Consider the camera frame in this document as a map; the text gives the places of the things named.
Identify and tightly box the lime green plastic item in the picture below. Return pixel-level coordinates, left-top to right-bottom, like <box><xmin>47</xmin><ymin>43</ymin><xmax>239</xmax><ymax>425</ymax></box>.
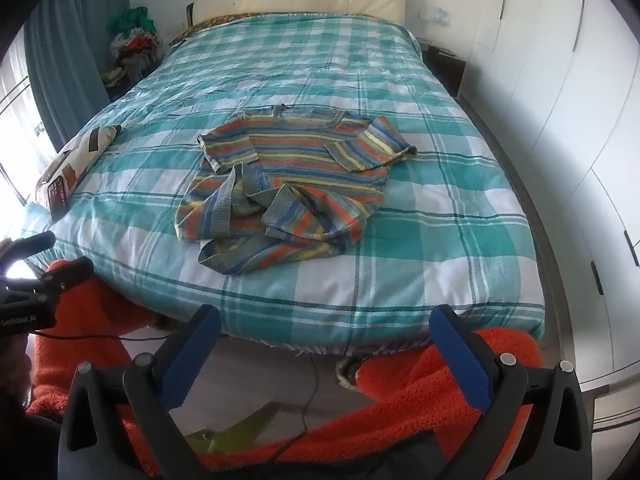
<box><xmin>185</xmin><ymin>402</ymin><xmax>281</xmax><ymax>456</ymax></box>

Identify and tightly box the bed with teal plaid cover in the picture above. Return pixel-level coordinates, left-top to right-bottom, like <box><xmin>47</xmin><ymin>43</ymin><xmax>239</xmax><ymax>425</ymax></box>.
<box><xmin>27</xmin><ymin>10</ymin><xmax>546</xmax><ymax>356</ymax></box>

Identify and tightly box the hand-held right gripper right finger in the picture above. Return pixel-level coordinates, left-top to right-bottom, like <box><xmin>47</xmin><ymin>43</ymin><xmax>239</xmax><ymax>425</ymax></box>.
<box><xmin>429</xmin><ymin>304</ymin><xmax>593</xmax><ymax>480</ymax></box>

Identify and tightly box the yellow patterned bed sheet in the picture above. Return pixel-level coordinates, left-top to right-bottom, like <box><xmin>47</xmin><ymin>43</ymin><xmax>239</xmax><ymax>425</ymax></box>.
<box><xmin>170</xmin><ymin>12</ymin><xmax>251</xmax><ymax>43</ymax></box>

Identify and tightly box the cream padded headboard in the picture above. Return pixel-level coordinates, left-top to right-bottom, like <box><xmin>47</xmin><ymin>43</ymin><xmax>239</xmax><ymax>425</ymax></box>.
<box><xmin>187</xmin><ymin>0</ymin><xmax>408</xmax><ymax>31</ymax></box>

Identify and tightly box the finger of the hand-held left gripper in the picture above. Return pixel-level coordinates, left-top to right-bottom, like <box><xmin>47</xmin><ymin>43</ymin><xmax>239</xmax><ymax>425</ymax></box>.
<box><xmin>0</xmin><ymin>231</ymin><xmax>57</xmax><ymax>273</ymax></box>
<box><xmin>40</xmin><ymin>256</ymin><xmax>95</xmax><ymax>301</ymax></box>

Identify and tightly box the person's orange fleece robe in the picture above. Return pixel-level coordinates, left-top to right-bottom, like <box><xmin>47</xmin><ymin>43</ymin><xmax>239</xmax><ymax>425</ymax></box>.
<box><xmin>25</xmin><ymin>257</ymin><xmax>543</xmax><ymax>480</ymax></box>

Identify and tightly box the striped knit sweater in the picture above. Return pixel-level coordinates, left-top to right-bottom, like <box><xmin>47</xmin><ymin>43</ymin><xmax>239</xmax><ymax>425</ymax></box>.
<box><xmin>174</xmin><ymin>105</ymin><xmax>418</xmax><ymax>277</ymax></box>

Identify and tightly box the white brown patterned pillow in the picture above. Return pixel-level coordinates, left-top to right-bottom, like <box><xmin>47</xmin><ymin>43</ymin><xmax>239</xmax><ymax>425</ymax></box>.
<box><xmin>35</xmin><ymin>124</ymin><xmax>123</xmax><ymax>221</ymax></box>

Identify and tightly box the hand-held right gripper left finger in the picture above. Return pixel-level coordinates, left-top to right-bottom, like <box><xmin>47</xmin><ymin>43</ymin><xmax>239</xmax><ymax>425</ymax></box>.
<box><xmin>57</xmin><ymin>304</ymin><xmax>222</xmax><ymax>480</ymax></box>

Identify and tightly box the blue curtain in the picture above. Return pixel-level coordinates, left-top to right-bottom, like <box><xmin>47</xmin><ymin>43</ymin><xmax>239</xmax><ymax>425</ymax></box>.
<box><xmin>22</xmin><ymin>0</ymin><xmax>131</xmax><ymax>146</ymax></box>

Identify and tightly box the pile of colourful clothes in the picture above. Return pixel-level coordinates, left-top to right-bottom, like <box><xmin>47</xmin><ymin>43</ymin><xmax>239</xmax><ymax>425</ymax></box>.
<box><xmin>100</xmin><ymin>6</ymin><xmax>166</xmax><ymax>86</ymax></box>

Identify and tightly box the dark smartphone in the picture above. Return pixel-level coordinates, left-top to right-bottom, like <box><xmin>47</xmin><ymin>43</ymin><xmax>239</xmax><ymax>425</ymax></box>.
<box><xmin>45</xmin><ymin>175</ymin><xmax>71</xmax><ymax>211</ymax></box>

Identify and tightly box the window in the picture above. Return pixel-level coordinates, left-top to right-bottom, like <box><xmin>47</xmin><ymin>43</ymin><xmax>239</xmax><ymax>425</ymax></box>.
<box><xmin>0</xmin><ymin>60</ymin><xmax>56</xmax><ymax>241</ymax></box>

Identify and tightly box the dark nightstand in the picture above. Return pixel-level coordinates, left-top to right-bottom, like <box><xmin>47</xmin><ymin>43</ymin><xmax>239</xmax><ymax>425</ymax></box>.
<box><xmin>419</xmin><ymin>37</ymin><xmax>468</xmax><ymax>98</ymax></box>

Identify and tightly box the white wardrobe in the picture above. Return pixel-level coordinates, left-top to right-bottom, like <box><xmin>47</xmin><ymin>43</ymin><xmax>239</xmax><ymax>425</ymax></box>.
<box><xmin>470</xmin><ymin>0</ymin><xmax>640</xmax><ymax>426</ymax></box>

